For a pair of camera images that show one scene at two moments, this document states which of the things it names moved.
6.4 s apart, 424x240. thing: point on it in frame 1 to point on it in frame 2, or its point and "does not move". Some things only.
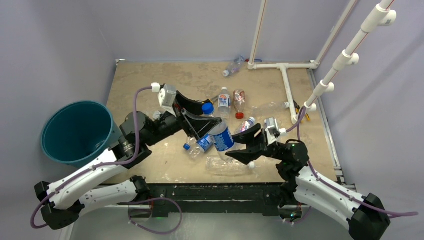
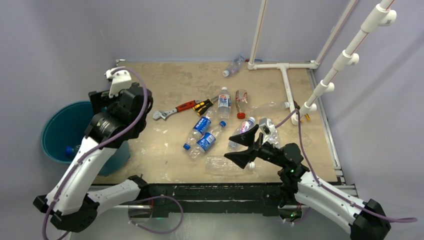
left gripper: x=199 y=125 to x=101 y=99
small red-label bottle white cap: x=246 y=124 does not move
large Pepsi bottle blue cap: x=222 y=134 to x=72 y=150
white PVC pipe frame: x=384 y=14 does not move
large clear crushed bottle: x=218 y=166 does not move
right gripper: x=252 y=153 does not move
